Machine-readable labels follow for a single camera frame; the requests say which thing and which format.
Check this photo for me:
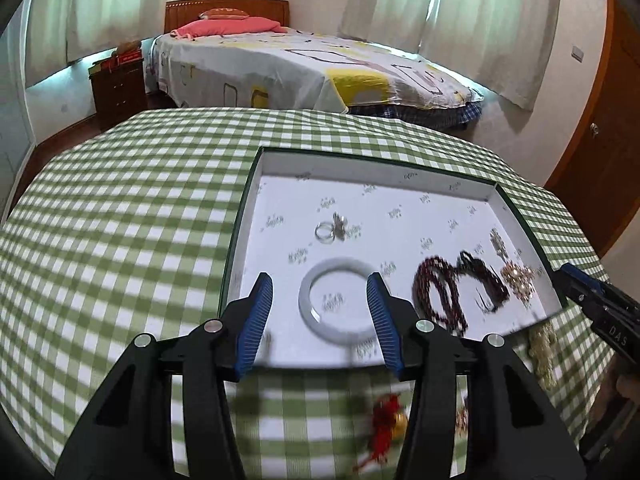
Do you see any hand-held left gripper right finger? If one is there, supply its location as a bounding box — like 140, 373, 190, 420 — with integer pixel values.
365, 271, 586, 480

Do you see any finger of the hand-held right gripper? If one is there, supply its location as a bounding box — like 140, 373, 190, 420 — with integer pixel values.
559, 263, 609, 311

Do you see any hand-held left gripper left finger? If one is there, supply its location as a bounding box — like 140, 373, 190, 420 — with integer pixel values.
57, 272, 276, 480

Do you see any white jade bangle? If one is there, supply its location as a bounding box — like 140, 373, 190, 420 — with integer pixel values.
298, 257, 384, 346

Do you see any dark red bead bracelet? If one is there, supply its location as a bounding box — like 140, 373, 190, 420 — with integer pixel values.
411, 229, 514, 337

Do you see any dark green shallow box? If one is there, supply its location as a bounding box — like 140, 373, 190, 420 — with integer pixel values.
218, 146, 570, 374

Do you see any silver pearl ring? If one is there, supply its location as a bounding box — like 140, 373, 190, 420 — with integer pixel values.
314, 213, 351, 245

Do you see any person's right hand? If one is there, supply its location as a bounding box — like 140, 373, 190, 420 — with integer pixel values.
599, 360, 640, 413

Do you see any red knot gold charm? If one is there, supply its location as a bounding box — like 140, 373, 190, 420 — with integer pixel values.
357, 393, 409, 472

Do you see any brown wooden door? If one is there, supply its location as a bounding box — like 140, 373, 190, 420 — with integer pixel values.
544, 0, 640, 257

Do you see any green checked tablecloth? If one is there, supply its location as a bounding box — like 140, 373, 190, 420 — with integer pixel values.
0, 107, 614, 480

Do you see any blue checked bed sheet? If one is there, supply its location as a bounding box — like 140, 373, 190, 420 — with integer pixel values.
347, 101, 486, 129

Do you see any patterned white bedspread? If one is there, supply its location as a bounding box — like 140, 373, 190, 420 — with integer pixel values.
151, 30, 485, 113

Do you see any dark wooden nightstand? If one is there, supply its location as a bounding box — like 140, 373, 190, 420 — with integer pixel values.
88, 62, 147, 131

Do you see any pink pillow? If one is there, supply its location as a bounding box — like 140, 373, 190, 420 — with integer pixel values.
174, 16, 282, 39

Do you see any frosted glass wardrobe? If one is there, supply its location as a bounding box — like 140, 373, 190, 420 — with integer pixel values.
0, 35, 36, 221

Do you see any orange cushion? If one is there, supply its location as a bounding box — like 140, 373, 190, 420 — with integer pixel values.
198, 7, 246, 21

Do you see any wooden bed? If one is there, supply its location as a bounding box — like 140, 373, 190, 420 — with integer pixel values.
150, 0, 487, 129

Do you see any pearl necklace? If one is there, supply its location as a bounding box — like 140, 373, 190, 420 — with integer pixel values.
527, 319, 561, 392

